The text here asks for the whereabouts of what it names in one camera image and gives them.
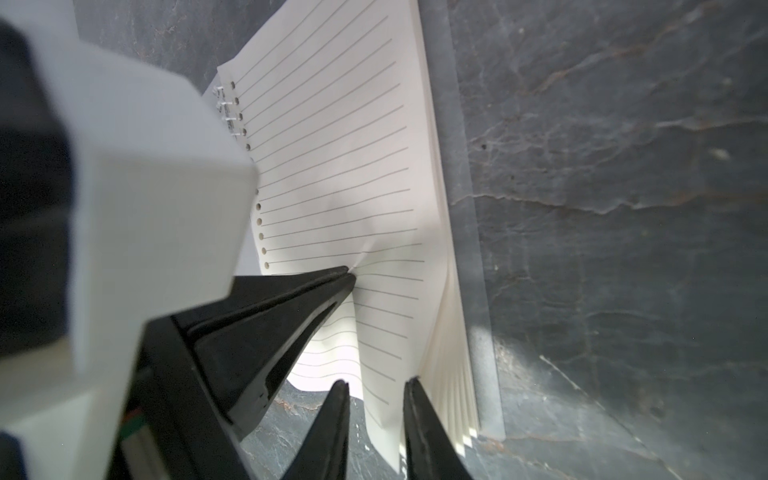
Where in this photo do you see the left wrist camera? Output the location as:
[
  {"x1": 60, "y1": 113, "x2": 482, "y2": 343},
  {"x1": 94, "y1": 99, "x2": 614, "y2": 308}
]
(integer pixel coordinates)
[{"x1": 1, "y1": 1, "x2": 257, "y2": 479}]

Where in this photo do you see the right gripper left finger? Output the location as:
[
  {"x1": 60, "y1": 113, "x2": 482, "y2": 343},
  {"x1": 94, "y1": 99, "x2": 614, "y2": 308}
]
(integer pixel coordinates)
[{"x1": 282, "y1": 380, "x2": 350, "y2": 480}]

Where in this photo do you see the white lined spiral notebook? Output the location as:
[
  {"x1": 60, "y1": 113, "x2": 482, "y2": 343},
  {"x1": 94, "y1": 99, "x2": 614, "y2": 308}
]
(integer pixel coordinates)
[{"x1": 217, "y1": 1, "x2": 481, "y2": 469}]

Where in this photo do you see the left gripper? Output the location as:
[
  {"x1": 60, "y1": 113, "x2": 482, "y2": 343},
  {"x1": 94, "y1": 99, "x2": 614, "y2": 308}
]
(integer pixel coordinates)
[{"x1": 107, "y1": 267, "x2": 356, "y2": 479}]

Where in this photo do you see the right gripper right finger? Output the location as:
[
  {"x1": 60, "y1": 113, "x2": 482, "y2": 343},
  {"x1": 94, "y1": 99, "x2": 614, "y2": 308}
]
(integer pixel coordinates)
[{"x1": 403, "y1": 377, "x2": 472, "y2": 480}]

